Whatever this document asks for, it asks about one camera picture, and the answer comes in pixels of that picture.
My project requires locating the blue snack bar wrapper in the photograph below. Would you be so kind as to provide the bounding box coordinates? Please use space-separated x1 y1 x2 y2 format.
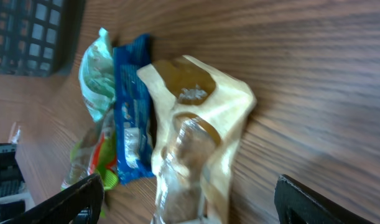
113 34 154 185

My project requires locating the grey plastic mesh basket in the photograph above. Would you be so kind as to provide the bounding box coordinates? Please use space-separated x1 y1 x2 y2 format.
0 0 86 77

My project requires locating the beige snack pouch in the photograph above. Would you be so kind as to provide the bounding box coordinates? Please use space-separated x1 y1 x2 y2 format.
137 55 257 223

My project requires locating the light green wipes packet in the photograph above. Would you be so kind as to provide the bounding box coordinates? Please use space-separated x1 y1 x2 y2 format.
78 28 115 122

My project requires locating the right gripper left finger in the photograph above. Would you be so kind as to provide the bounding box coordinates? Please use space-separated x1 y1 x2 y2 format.
3 174 104 224

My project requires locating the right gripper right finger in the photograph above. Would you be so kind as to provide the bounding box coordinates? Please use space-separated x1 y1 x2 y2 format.
274 174 372 224

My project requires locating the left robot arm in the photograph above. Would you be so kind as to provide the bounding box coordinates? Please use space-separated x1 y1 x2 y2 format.
0 143 34 223

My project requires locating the green snack bag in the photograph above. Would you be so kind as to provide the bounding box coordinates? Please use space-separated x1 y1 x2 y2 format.
60 108 119 218

